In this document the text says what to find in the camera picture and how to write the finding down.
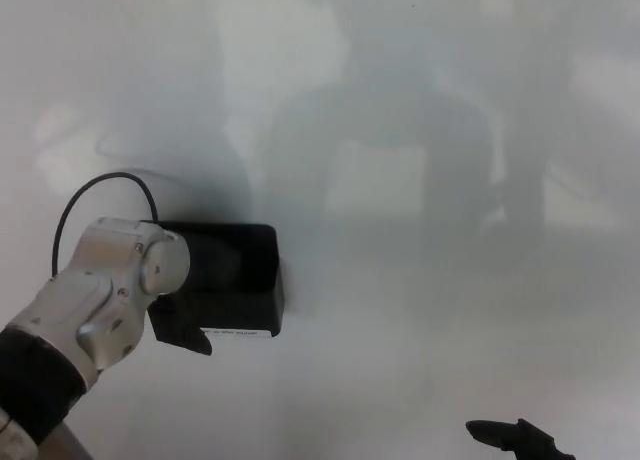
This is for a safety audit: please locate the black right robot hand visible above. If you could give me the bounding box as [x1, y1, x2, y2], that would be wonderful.
[465, 418, 577, 460]

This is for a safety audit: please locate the grey whiteboard frame edge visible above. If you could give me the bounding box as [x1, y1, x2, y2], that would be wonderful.
[45, 422, 95, 460]

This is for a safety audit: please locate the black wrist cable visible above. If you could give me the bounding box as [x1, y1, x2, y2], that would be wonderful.
[51, 172, 161, 281]

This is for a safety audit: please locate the white whiteboard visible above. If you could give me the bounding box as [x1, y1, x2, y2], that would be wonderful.
[0, 0, 640, 460]

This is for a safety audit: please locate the black magnetic marker holder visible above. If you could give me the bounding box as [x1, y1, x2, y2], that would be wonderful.
[148, 221, 287, 339]

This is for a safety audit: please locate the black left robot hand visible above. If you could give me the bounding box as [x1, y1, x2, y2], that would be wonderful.
[148, 235, 242, 357]

